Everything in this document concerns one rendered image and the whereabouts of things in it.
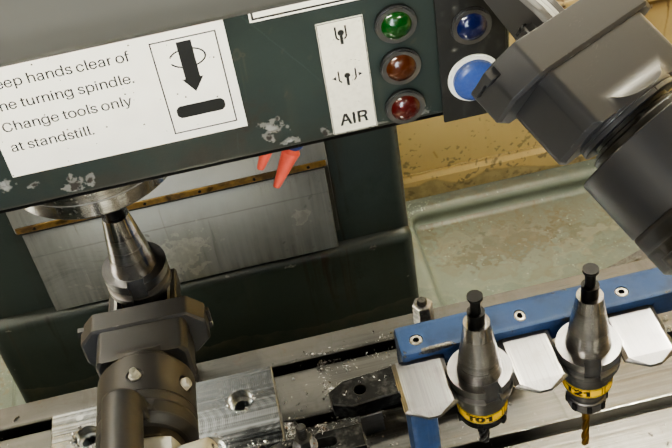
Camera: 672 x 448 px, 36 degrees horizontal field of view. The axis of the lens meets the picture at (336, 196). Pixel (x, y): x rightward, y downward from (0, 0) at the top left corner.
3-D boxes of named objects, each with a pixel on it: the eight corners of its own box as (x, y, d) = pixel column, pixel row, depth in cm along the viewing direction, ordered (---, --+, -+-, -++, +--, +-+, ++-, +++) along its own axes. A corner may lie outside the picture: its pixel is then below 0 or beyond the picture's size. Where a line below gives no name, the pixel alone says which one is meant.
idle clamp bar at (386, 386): (527, 384, 140) (527, 353, 135) (342, 443, 137) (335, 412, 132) (512, 358, 143) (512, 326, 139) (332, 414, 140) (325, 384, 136)
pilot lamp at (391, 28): (415, 38, 66) (412, 8, 64) (381, 45, 66) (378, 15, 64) (413, 33, 66) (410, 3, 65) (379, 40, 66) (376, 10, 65)
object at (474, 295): (480, 312, 98) (478, 286, 96) (488, 324, 97) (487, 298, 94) (464, 318, 98) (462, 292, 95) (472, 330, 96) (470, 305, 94)
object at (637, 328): (682, 361, 101) (682, 355, 100) (629, 373, 101) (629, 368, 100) (652, 309, 106) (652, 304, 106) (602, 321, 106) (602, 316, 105)
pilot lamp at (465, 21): (490, 39, 67) (489, 9, 65) (457, 46, 67) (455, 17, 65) (487, 34, 67) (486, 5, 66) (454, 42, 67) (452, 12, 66)
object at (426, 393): (462, 413, 100) (461, 408, 99) (408, 426, 100) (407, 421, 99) (443, 359, 105) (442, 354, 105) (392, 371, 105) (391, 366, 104)
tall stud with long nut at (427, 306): (441, 368, 143) (434, 304, 135) (421, 373, 143) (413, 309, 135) (436, 354, 145) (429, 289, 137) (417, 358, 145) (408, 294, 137)
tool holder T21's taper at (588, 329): (607, 323, 104) (609, 276, 99) (615, 358, 100) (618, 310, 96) (562, 326, 104) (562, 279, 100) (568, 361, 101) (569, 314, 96)
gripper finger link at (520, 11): (488, -57, 60) (560, 19, 59) (470, -22, 63) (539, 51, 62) (468, -45, 60) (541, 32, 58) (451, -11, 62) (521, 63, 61)
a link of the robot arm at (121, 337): (198, 274, 98) (205, 369, 89) (219, 342, 104) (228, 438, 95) (65, 301, 98) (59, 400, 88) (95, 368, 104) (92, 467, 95)
